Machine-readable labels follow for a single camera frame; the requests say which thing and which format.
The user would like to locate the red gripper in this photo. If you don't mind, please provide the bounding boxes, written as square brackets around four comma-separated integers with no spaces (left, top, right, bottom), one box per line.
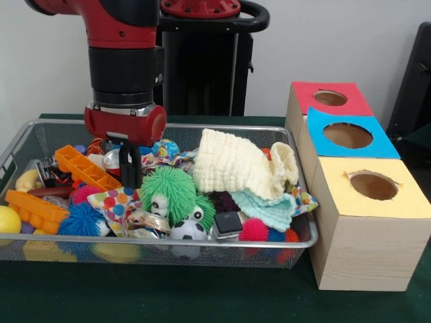
[84,104,168,189]

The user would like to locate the shallow clear mesh bin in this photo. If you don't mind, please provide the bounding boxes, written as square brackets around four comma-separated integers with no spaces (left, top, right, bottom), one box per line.
[0,119,319,270]

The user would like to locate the wooden box with three holes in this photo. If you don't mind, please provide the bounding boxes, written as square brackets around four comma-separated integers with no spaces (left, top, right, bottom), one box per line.
[284,81,431,292]

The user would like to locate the crushed red soda can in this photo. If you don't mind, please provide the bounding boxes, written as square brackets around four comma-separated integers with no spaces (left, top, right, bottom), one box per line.
[102,149,122,178]

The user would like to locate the blue globe ball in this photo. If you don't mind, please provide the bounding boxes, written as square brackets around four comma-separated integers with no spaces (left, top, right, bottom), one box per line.
[151,139,180,161]

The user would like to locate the orange plastic building block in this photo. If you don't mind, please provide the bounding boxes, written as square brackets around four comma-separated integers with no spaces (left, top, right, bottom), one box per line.
[5,189,70,236]
[54,144,123,192]

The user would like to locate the green spiky toy with eyes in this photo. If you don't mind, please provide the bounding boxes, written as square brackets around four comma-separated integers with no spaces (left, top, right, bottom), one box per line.
[138,166,216,228]

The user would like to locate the blue spiky ball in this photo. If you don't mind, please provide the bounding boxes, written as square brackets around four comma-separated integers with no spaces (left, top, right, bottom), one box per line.
[59,203,108,236]

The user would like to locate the black and white soccer ball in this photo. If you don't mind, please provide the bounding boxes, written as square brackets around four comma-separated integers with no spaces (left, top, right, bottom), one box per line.
[169,219,208,242]

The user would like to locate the cream knitted cloth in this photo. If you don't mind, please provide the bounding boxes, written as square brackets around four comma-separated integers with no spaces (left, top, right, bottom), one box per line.
[192,128,300,201]

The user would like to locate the dark green table cloth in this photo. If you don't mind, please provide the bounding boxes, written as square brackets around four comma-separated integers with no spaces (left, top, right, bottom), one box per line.
[0,113,431,323]

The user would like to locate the yellow ball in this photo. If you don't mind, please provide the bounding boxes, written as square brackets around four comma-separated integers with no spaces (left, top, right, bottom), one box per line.
[0,205,22,234]

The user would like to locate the mint green cloth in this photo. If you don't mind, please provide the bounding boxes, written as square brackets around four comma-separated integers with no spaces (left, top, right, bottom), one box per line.
[230,190,294,234]

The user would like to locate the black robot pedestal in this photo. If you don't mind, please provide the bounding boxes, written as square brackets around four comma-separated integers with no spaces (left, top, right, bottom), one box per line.
[156,0,270,117]

